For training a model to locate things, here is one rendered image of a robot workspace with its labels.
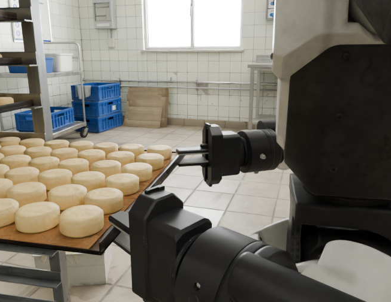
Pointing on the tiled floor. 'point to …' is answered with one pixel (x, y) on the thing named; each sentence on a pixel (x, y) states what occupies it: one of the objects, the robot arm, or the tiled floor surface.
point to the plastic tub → (82, 267)
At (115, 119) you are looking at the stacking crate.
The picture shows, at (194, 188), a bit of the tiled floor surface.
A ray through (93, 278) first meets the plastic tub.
